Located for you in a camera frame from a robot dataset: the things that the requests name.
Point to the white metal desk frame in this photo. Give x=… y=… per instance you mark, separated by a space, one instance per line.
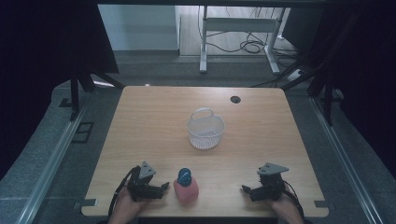
x=237 y=25

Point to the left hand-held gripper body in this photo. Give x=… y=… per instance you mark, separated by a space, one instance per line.
x=140 y=186

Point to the pink bottle with blue cap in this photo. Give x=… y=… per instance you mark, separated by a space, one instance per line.
x=186 y=189

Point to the black tripod stand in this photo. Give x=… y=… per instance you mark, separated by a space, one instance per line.
x=81 y=81
x=317 y=81

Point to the person's left hand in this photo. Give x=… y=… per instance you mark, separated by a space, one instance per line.
x=125 y=209

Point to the person's right hand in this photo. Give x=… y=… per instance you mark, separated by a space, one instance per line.
x=285 y=209

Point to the white plastic basket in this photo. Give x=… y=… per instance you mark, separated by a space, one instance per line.
x=205 y=132

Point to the white power strip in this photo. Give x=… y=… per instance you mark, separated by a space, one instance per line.
x=295 y=74

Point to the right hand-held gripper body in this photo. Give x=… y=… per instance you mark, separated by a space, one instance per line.
x=272 y=183

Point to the metal floor rail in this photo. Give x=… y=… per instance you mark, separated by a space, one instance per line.
x=342 y=161
x=49 y=173

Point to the black curtain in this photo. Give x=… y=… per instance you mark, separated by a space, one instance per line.
x=46 y=62
x=358 y=62

